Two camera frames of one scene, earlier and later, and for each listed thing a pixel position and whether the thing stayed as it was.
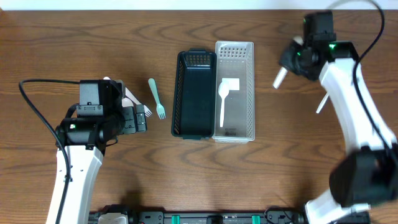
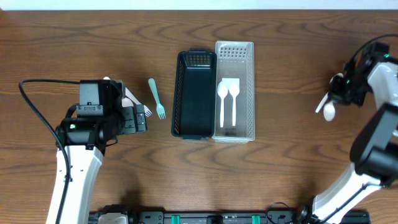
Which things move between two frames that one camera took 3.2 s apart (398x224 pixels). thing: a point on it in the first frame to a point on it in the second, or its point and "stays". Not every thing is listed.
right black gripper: (286, 60) to (336, 94)
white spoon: (280, 78) to (234, 89)
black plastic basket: (194, 94) stays
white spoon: (223, 90) stays
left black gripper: (138, 119) stays
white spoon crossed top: (322, 102) stays
